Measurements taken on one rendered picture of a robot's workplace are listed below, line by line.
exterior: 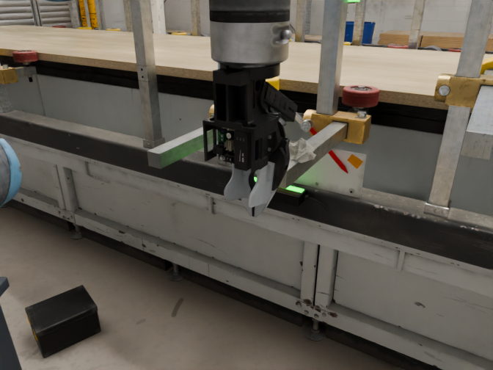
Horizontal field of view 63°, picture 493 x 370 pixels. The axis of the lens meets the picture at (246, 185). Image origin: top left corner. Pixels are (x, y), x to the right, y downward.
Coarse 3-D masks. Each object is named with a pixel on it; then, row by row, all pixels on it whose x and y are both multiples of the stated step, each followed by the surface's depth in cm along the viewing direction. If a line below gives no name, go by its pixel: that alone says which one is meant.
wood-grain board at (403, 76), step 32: (0, 32) 226; (32, 32) 226; (64, 32) 226; (96, 32) 226; (128, 32) 226; (96, 64) 138; (128, 64) 130; (160, 64) 126; (192, 64) 126; (288, 64) 126; (352, 64) 126; (384, 64) 126; (416, 64) 126; (448, 64) 126; (384, 96) 93; (416, 96) 90
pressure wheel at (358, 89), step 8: (344, 88) 91; (352, 88) 92; (360, 88) 91; (368, 88) 92; (376, 88) 91; (344, 96) 91; (352, 96) 89; (360, 96) 88; (368, 96) 88; (376, 96) 89; (344, 104) 92; (352, 104) 90; (360, 104) 89; (368, 104) 89; (376, 104) 90
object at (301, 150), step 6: (300, 138) 70; (294, 144) 69; (300, 144) 66; (306, 144) 67; (294, 150) 66; (300, 150) 66; (306, 150) 64; (312, 150) 67; (294, 156) 65; (300, 156) 64; (306, 156) 64; (312, 156) 64; (300, 162) 63
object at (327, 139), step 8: (352, 112) 90; (328, 128) 79; (336, 128) 79; (344, 128) 82; (320, 136) 75; (328, 136) 75; (336, 136) 78; (344, 136) 83; (312, 144) 71; (320, 144) 71; (328, 144) 75; (336, 144) 79; (320, 152) 72; (328, 152) 76; (296, 160) 64; (312, 160) 69; (288, 168) 62; (296, 168) 64; (304, 168) 67; (288, 176) 62; (296, 176) 65; (280, 184) 62; (288, 184) 62
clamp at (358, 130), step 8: (312, 112) 87; (336, 112) 86; (344, 112) 86; (312, 120) 86; (320, 120) 86; (328, 120) 85; (336, 120) 84; (344, 120) 83; (352, 120) 82; (360, 120) 81; (368, 120) 83; (320, 128) 86; (352, 128) 83; (360, 128) 82; (368, 128) 84; (352, 136) 83; (360, 136) 82; (368, 136) 86; (360, 144) 83
